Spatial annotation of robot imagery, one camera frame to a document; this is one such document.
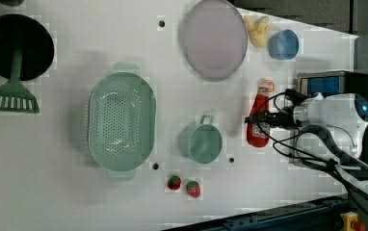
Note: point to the blue bowl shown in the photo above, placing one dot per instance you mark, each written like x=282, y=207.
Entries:
x=284, y=45

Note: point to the light red toy strawberry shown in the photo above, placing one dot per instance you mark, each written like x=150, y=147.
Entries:
x=193, y=189

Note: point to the yellow red emergency button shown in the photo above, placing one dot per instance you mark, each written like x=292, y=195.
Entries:
x=351, y=222

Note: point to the green metal cup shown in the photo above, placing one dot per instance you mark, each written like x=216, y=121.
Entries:
x=202, y=142

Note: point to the yellow plush banana bunch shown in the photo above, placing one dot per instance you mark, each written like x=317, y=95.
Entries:
x=258, y=30

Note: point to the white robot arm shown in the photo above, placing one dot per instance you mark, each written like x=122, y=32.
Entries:
x=351, y=172

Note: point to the green perforated colander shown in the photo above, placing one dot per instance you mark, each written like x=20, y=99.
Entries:
x=122, y=114

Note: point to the black toaster oven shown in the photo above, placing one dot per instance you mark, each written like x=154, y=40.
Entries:
x=333, y=85

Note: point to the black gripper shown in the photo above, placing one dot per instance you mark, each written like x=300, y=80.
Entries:
x=282, y=119

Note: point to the red felt ketchup bottle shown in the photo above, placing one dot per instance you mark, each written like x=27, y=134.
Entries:
x=257, y=130

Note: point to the black round pan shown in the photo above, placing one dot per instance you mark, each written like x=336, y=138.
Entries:
x=22, y=33

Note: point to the green spatula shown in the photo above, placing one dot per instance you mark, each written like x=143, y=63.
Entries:
x=14, y=97

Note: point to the dark red toy strawberry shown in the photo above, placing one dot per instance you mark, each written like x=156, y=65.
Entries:
x=174, y=183

